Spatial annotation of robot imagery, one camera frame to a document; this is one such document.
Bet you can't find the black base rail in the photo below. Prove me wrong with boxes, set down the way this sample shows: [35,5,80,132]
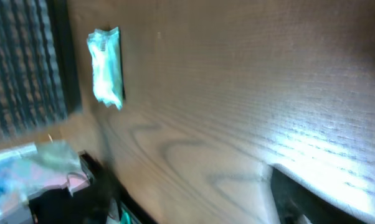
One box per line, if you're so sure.
[79,151,157,224]

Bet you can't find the grey plastic mesh basket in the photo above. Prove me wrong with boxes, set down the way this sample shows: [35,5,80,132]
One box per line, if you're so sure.
[0,0,82,141]

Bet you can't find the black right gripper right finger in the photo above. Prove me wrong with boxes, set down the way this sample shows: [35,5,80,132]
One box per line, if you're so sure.
[270,166,364,224]

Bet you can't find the red snack packet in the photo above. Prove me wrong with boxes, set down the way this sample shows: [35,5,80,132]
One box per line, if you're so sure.
[0,141,89,223]

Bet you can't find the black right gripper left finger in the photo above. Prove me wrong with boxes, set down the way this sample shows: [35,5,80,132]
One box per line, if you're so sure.
[29,184,113,224]

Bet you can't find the teal packet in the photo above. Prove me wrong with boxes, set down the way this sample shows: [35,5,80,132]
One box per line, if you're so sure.
[87,27,123,110]

